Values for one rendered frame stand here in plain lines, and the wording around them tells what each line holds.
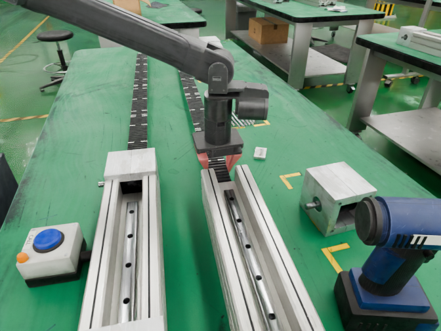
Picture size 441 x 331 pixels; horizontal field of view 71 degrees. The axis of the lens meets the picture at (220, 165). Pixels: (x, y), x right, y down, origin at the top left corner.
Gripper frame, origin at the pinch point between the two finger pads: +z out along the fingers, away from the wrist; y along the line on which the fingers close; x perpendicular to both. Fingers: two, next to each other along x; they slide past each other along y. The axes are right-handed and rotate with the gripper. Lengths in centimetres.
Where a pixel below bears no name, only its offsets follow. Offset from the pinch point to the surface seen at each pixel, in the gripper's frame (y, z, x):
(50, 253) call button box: -31.8, -4.6, -19.7
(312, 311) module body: 2.7, -8.5, -39.3
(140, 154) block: -16.8, -6.5, 1.4
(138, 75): -16, 5, 72
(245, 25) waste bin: 160, 93, 463
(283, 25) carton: 171, 62, 341
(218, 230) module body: -5.5, -7.4, -23.4
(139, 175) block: -17.3, -6.2, -5.5
